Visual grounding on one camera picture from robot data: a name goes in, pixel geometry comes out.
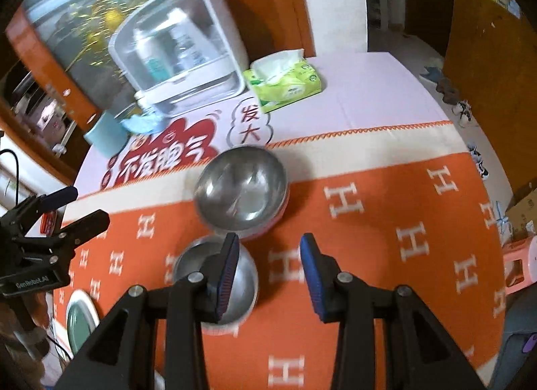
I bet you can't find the wooden glass door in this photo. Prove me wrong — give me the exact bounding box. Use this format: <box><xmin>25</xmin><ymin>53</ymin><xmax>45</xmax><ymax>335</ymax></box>
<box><xmin>5</xmin><ymin>0</ymin><xmax>314</xmax><ymax>131</ymax></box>

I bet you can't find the green tissue pack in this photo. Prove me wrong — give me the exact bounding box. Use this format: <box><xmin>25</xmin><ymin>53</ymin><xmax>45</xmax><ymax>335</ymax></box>
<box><xmin>243</xmin><ymin>49</ymin><xmax>323</xmax><ymax>114</ymax></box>

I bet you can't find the large white plate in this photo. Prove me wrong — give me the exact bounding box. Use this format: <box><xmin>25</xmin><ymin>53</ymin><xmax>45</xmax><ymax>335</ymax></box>
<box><xmin>53</xmin><ymin>289</ymin><xmax>100</xmax><ymax>358</ymax></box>

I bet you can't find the blue face mask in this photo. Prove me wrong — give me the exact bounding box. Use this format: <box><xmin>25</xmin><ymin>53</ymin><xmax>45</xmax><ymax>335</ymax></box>
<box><xmin>120</xmin><ymin>112</ymin><xmax>170</xmax><ymax>135</ymax></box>

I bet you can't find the person left hand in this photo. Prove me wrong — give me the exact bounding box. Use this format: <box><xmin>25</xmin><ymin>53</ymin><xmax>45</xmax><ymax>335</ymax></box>
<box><xmin>1</xmin><ymin>293</ymin><xmax>50</xmax><ymax>389</ymax></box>

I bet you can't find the pink stool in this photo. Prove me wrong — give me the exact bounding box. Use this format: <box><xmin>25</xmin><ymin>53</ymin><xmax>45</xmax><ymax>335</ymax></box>
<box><xmin>502</xmin><ymin>236</ymin><xmax>537</xmax><ymax>295</ymax></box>

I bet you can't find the wooden cabinet shelf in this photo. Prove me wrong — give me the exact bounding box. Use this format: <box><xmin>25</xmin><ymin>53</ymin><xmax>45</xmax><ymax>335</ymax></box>
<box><xmin>443</xmin><ymin>0</ymin><xmax>536</xmax><ymax>193</ymax></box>

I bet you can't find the small steel bowl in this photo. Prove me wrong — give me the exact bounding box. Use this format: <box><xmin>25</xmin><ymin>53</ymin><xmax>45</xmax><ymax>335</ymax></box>
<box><xmin>173</xmin><ymin>234</ymin><xmax>258</xmax><ymax>335</ymax></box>

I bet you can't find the cardboard box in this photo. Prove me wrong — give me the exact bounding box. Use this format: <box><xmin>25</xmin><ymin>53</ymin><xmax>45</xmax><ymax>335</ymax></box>
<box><xmin>506</xmin><ymin>189</ymin><xmax>537</xmax><ymax>241</ymax></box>

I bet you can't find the white storage box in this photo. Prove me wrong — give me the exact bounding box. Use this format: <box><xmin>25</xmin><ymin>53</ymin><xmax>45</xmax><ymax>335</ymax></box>
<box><xmin>108</xmin><ymin>0</ymin><xmax>249</xmax><ymax>117</ymax></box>

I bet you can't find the teal canister brown lid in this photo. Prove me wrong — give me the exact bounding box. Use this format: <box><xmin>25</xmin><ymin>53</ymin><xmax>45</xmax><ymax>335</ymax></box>
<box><xmin>84</xmin><ymin>111</ymin><xmax>129</xmax><ymax>158</ymax></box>

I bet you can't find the green plate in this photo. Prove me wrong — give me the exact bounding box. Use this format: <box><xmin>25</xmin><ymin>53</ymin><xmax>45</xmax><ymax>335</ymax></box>
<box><xmin>66</xmin><ymin>301</ymin><xmax>99</xmax><ymax>354</ymax></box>

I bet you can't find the red basket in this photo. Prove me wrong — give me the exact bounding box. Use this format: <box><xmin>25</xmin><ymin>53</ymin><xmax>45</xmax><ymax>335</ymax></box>
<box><xmin>39</xmin><ymin>210</ymin><xmax>58</xmax><ymax>236</ymax></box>

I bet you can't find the orange H pattern tablecloth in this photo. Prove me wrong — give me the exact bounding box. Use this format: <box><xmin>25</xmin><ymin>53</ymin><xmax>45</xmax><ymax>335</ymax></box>
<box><xmin>54</xmin><ymin>52</ymin><xmax>505</xmax><ymax>389</ymax></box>

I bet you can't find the pink steel bowl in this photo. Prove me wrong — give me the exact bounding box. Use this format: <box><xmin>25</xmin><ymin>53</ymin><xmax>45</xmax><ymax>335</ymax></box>
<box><xmin>193</xmin><ymin>145</ymin><xmax>289</xmax><ymax>240</ymax></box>

